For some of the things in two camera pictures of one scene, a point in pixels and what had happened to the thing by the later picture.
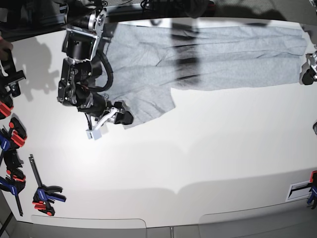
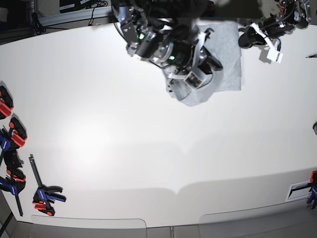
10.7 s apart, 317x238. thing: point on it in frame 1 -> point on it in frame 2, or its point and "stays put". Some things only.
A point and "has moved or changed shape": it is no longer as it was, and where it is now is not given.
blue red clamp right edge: (313, 196) stays put
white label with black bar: (299, 190) stays put
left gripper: (96, 105) -> (181, 54)
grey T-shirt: (149, 60) has moved or changed shape
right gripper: (308, 77) -> (272, 27)
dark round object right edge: (314, 127) stays put
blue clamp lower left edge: (17, 178) stays put
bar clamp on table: (44, 196) stays put
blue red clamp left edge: (12, 137) stays put
